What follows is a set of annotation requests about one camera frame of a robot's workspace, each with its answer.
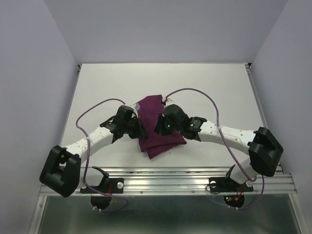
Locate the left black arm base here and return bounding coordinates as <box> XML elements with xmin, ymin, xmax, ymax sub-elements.
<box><xmin>86</xmin><ymin>166</ymin><xmax>124</xmax><ymax>194</ymax></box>

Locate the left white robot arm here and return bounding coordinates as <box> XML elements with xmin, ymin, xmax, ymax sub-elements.
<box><xmin>39</xmin><ymin>103</ymin><xmax>147</xmax><ymax>197</ymax></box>

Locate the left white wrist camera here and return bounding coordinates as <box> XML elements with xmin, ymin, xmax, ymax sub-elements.
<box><xmin>131</xmin><ymin>103</ymin><xmax>140</xmax><ymax>111</ymax></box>

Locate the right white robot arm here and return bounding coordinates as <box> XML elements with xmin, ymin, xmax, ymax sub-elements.
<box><xmin>155</xmin><ymin>104</ymin><xmax>284</xmax><ymax>190</ymax></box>

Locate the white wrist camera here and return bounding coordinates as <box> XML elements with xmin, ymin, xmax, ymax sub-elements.
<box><xmin>161</xmin><ymin>97</ymin><xmax>174</xmax><ymax>106</ymax></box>
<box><xmin>131</xmin><ymin>103</ymin><xmax>140</xmax><ymax>111</ymax></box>

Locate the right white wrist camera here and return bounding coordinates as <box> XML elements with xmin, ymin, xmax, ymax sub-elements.
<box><xmin>161</xmin><ymin>97</ymin><xmax>174</xmax><ymax>106</ymax></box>

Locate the purple surgical drape cloth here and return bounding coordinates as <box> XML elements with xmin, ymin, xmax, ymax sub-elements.
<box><xmin>137</xmin><ymin>95</ymin><xmax>186</xmax><ymax>159</ymax></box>

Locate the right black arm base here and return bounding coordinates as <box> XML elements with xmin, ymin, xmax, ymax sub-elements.
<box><xmin>205</xmin><ymin>166</ymin><xmax>254</xmax><ymax>194</ymax></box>

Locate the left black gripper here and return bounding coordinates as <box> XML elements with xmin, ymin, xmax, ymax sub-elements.
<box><xmin>123</xmin><ymin>115</ymin><xmax>148</xmax><ymax>139</ymax></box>

